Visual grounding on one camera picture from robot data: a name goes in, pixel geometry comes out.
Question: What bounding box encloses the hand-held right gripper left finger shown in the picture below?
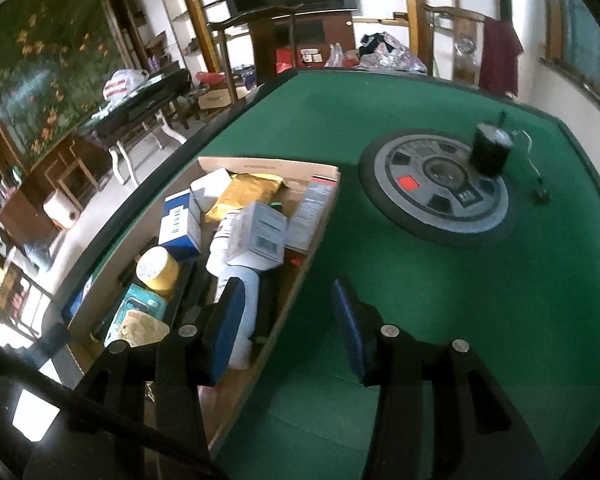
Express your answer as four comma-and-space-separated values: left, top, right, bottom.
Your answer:
22, 277, 248, 480

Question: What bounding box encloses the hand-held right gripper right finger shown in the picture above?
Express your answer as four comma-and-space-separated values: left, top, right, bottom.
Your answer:
331, 278, 552, 480

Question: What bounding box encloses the white medicine bottle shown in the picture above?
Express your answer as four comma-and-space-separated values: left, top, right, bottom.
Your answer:
214, 264, 262, 369

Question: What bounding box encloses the cardboard box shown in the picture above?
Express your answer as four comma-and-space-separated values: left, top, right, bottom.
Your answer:
66, 155, 342, 454

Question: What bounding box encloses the white container red print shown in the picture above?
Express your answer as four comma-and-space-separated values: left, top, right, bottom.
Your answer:
206, 216, 242, 274

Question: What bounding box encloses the yellow tape roll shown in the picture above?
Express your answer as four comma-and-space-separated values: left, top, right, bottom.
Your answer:
135, 245, 181, 297

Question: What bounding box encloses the light blue tissue packet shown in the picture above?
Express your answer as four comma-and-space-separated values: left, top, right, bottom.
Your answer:
103, 283, 168, 347

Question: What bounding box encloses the small purple white box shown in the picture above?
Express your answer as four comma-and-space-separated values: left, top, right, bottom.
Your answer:
224, 200, 289, 269

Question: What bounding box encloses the blue white box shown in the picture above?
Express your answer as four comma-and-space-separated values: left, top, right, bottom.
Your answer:
158, 188, 203, 262

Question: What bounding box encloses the red white box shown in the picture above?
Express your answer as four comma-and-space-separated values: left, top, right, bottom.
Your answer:
284, 174, 339, 254

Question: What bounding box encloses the yellow snack packet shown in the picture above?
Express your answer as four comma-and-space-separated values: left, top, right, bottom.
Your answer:
204, 171, 287, 224

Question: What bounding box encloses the round grey table console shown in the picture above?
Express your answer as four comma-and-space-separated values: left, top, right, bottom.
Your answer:
357, 130, 514, 248

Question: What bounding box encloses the white paper towel roll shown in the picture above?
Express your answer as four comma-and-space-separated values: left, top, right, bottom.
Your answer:
42, 188, 80, 232

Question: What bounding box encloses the black cylindrical motor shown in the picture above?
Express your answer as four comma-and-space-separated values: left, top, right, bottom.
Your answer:
469, 111, 516, 179

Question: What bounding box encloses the black side table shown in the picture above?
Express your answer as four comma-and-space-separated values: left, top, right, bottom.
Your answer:
74, 69, 192, 187

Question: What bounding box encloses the white red plastic bag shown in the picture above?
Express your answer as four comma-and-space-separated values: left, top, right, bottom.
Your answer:
102, 68, 151, 103

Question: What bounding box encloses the pile of clothes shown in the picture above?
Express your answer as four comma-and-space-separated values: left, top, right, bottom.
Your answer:
356, 31, 429, 76

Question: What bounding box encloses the dark wooden chair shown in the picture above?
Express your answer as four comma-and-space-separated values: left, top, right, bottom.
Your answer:
206, 3, 332, 102

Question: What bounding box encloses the wooden television cabinet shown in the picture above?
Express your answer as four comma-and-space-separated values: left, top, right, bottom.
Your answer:
274, 9, 357, 69

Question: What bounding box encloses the wooden chair carved back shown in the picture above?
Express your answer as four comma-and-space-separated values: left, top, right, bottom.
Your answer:
421, 3, 487, 89

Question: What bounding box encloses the dark red garment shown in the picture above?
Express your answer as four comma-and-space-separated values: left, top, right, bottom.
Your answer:
478, 16, 526, 99

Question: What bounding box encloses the window with grille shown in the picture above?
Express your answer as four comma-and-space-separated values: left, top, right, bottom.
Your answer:
544, 0, 600, 123

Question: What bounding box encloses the white cable black plug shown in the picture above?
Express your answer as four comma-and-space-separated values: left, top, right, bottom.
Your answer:
511, 129, 552, 204

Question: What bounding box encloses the floral wall painting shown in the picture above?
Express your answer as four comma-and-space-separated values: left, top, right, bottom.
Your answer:
0, 0, 132, 172

